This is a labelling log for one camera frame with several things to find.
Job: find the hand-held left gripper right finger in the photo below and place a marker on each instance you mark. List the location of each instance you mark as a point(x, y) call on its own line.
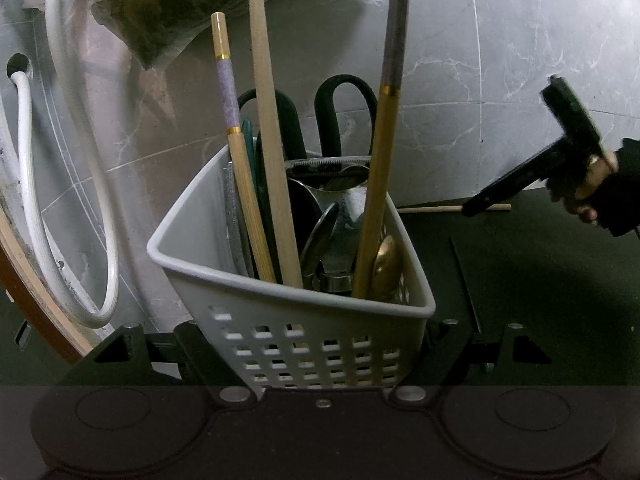
point(445, 347)

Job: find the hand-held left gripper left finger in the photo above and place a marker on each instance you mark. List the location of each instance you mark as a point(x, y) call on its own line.
point(200, 350)

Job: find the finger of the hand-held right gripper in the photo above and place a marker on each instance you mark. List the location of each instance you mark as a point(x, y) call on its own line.
point(515, 180)

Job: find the plain wooden chopstick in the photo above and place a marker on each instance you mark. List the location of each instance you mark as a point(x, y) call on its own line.
point(270, 135)
point(435, 208)

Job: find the grey perforated plastic basket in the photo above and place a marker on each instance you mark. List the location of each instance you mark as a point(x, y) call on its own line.
point(300, 305)

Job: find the purple banded wooden chopstick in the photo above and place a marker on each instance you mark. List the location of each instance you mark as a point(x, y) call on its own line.
point(385, 135)
point(235, 160)

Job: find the silver spoon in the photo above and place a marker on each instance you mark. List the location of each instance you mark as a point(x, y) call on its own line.
point(320, 240)

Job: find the metal peeler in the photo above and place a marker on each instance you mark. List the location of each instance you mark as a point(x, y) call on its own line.
point(350, 205)

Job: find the person's right forearm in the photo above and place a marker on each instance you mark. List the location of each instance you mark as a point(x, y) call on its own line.
point(625, 185)

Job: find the person's right hand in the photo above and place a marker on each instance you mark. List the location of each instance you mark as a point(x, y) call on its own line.
point(597, 175)

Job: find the dark green chopstick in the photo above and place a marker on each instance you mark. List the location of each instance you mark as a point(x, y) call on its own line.
point(467, 287)

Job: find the plastic bag of dried greens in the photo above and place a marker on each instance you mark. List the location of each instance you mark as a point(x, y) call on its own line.
point(165, 10)

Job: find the wooden frame edge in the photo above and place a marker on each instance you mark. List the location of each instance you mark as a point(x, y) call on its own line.
point(40, 305)

